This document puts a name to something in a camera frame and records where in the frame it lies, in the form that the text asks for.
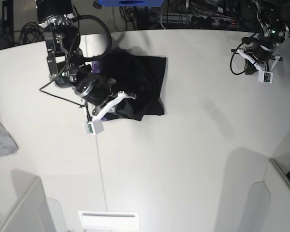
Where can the black equipment rack left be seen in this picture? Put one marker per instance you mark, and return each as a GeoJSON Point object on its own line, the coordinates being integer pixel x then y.
{"type": "Point", "coordinates": [8, 17]}

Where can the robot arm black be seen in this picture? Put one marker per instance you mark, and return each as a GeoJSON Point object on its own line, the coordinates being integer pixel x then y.
{"type": "Point", "coordinates": [271, 29]}
{"type": "Point", "coordinates": [69, 68]}

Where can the white bin right front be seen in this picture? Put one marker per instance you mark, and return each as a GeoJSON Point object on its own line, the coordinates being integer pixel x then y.
{"type": "Point", "coordinates": [267, 207]}

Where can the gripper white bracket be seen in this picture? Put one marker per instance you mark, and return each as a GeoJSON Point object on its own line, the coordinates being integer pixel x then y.
{"type": "Point", "coordinates": [258, 58]}
{"type": "Point", "coordinates": [98, 90]}

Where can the black T-shirt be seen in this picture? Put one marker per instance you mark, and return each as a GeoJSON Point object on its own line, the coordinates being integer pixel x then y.
{"type": "Point", "coordinates": [140, 75]}

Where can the blue plastic bin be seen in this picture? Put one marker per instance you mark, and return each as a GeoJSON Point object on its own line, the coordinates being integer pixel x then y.
{"type": "Point", "coordinates": [136, 3]}

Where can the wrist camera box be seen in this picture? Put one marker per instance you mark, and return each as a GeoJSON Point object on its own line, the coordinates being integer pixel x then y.
{"type": "Point", "coordinates": [93, 127]}
{"type": "Point", "coordinates": [265, 77]}

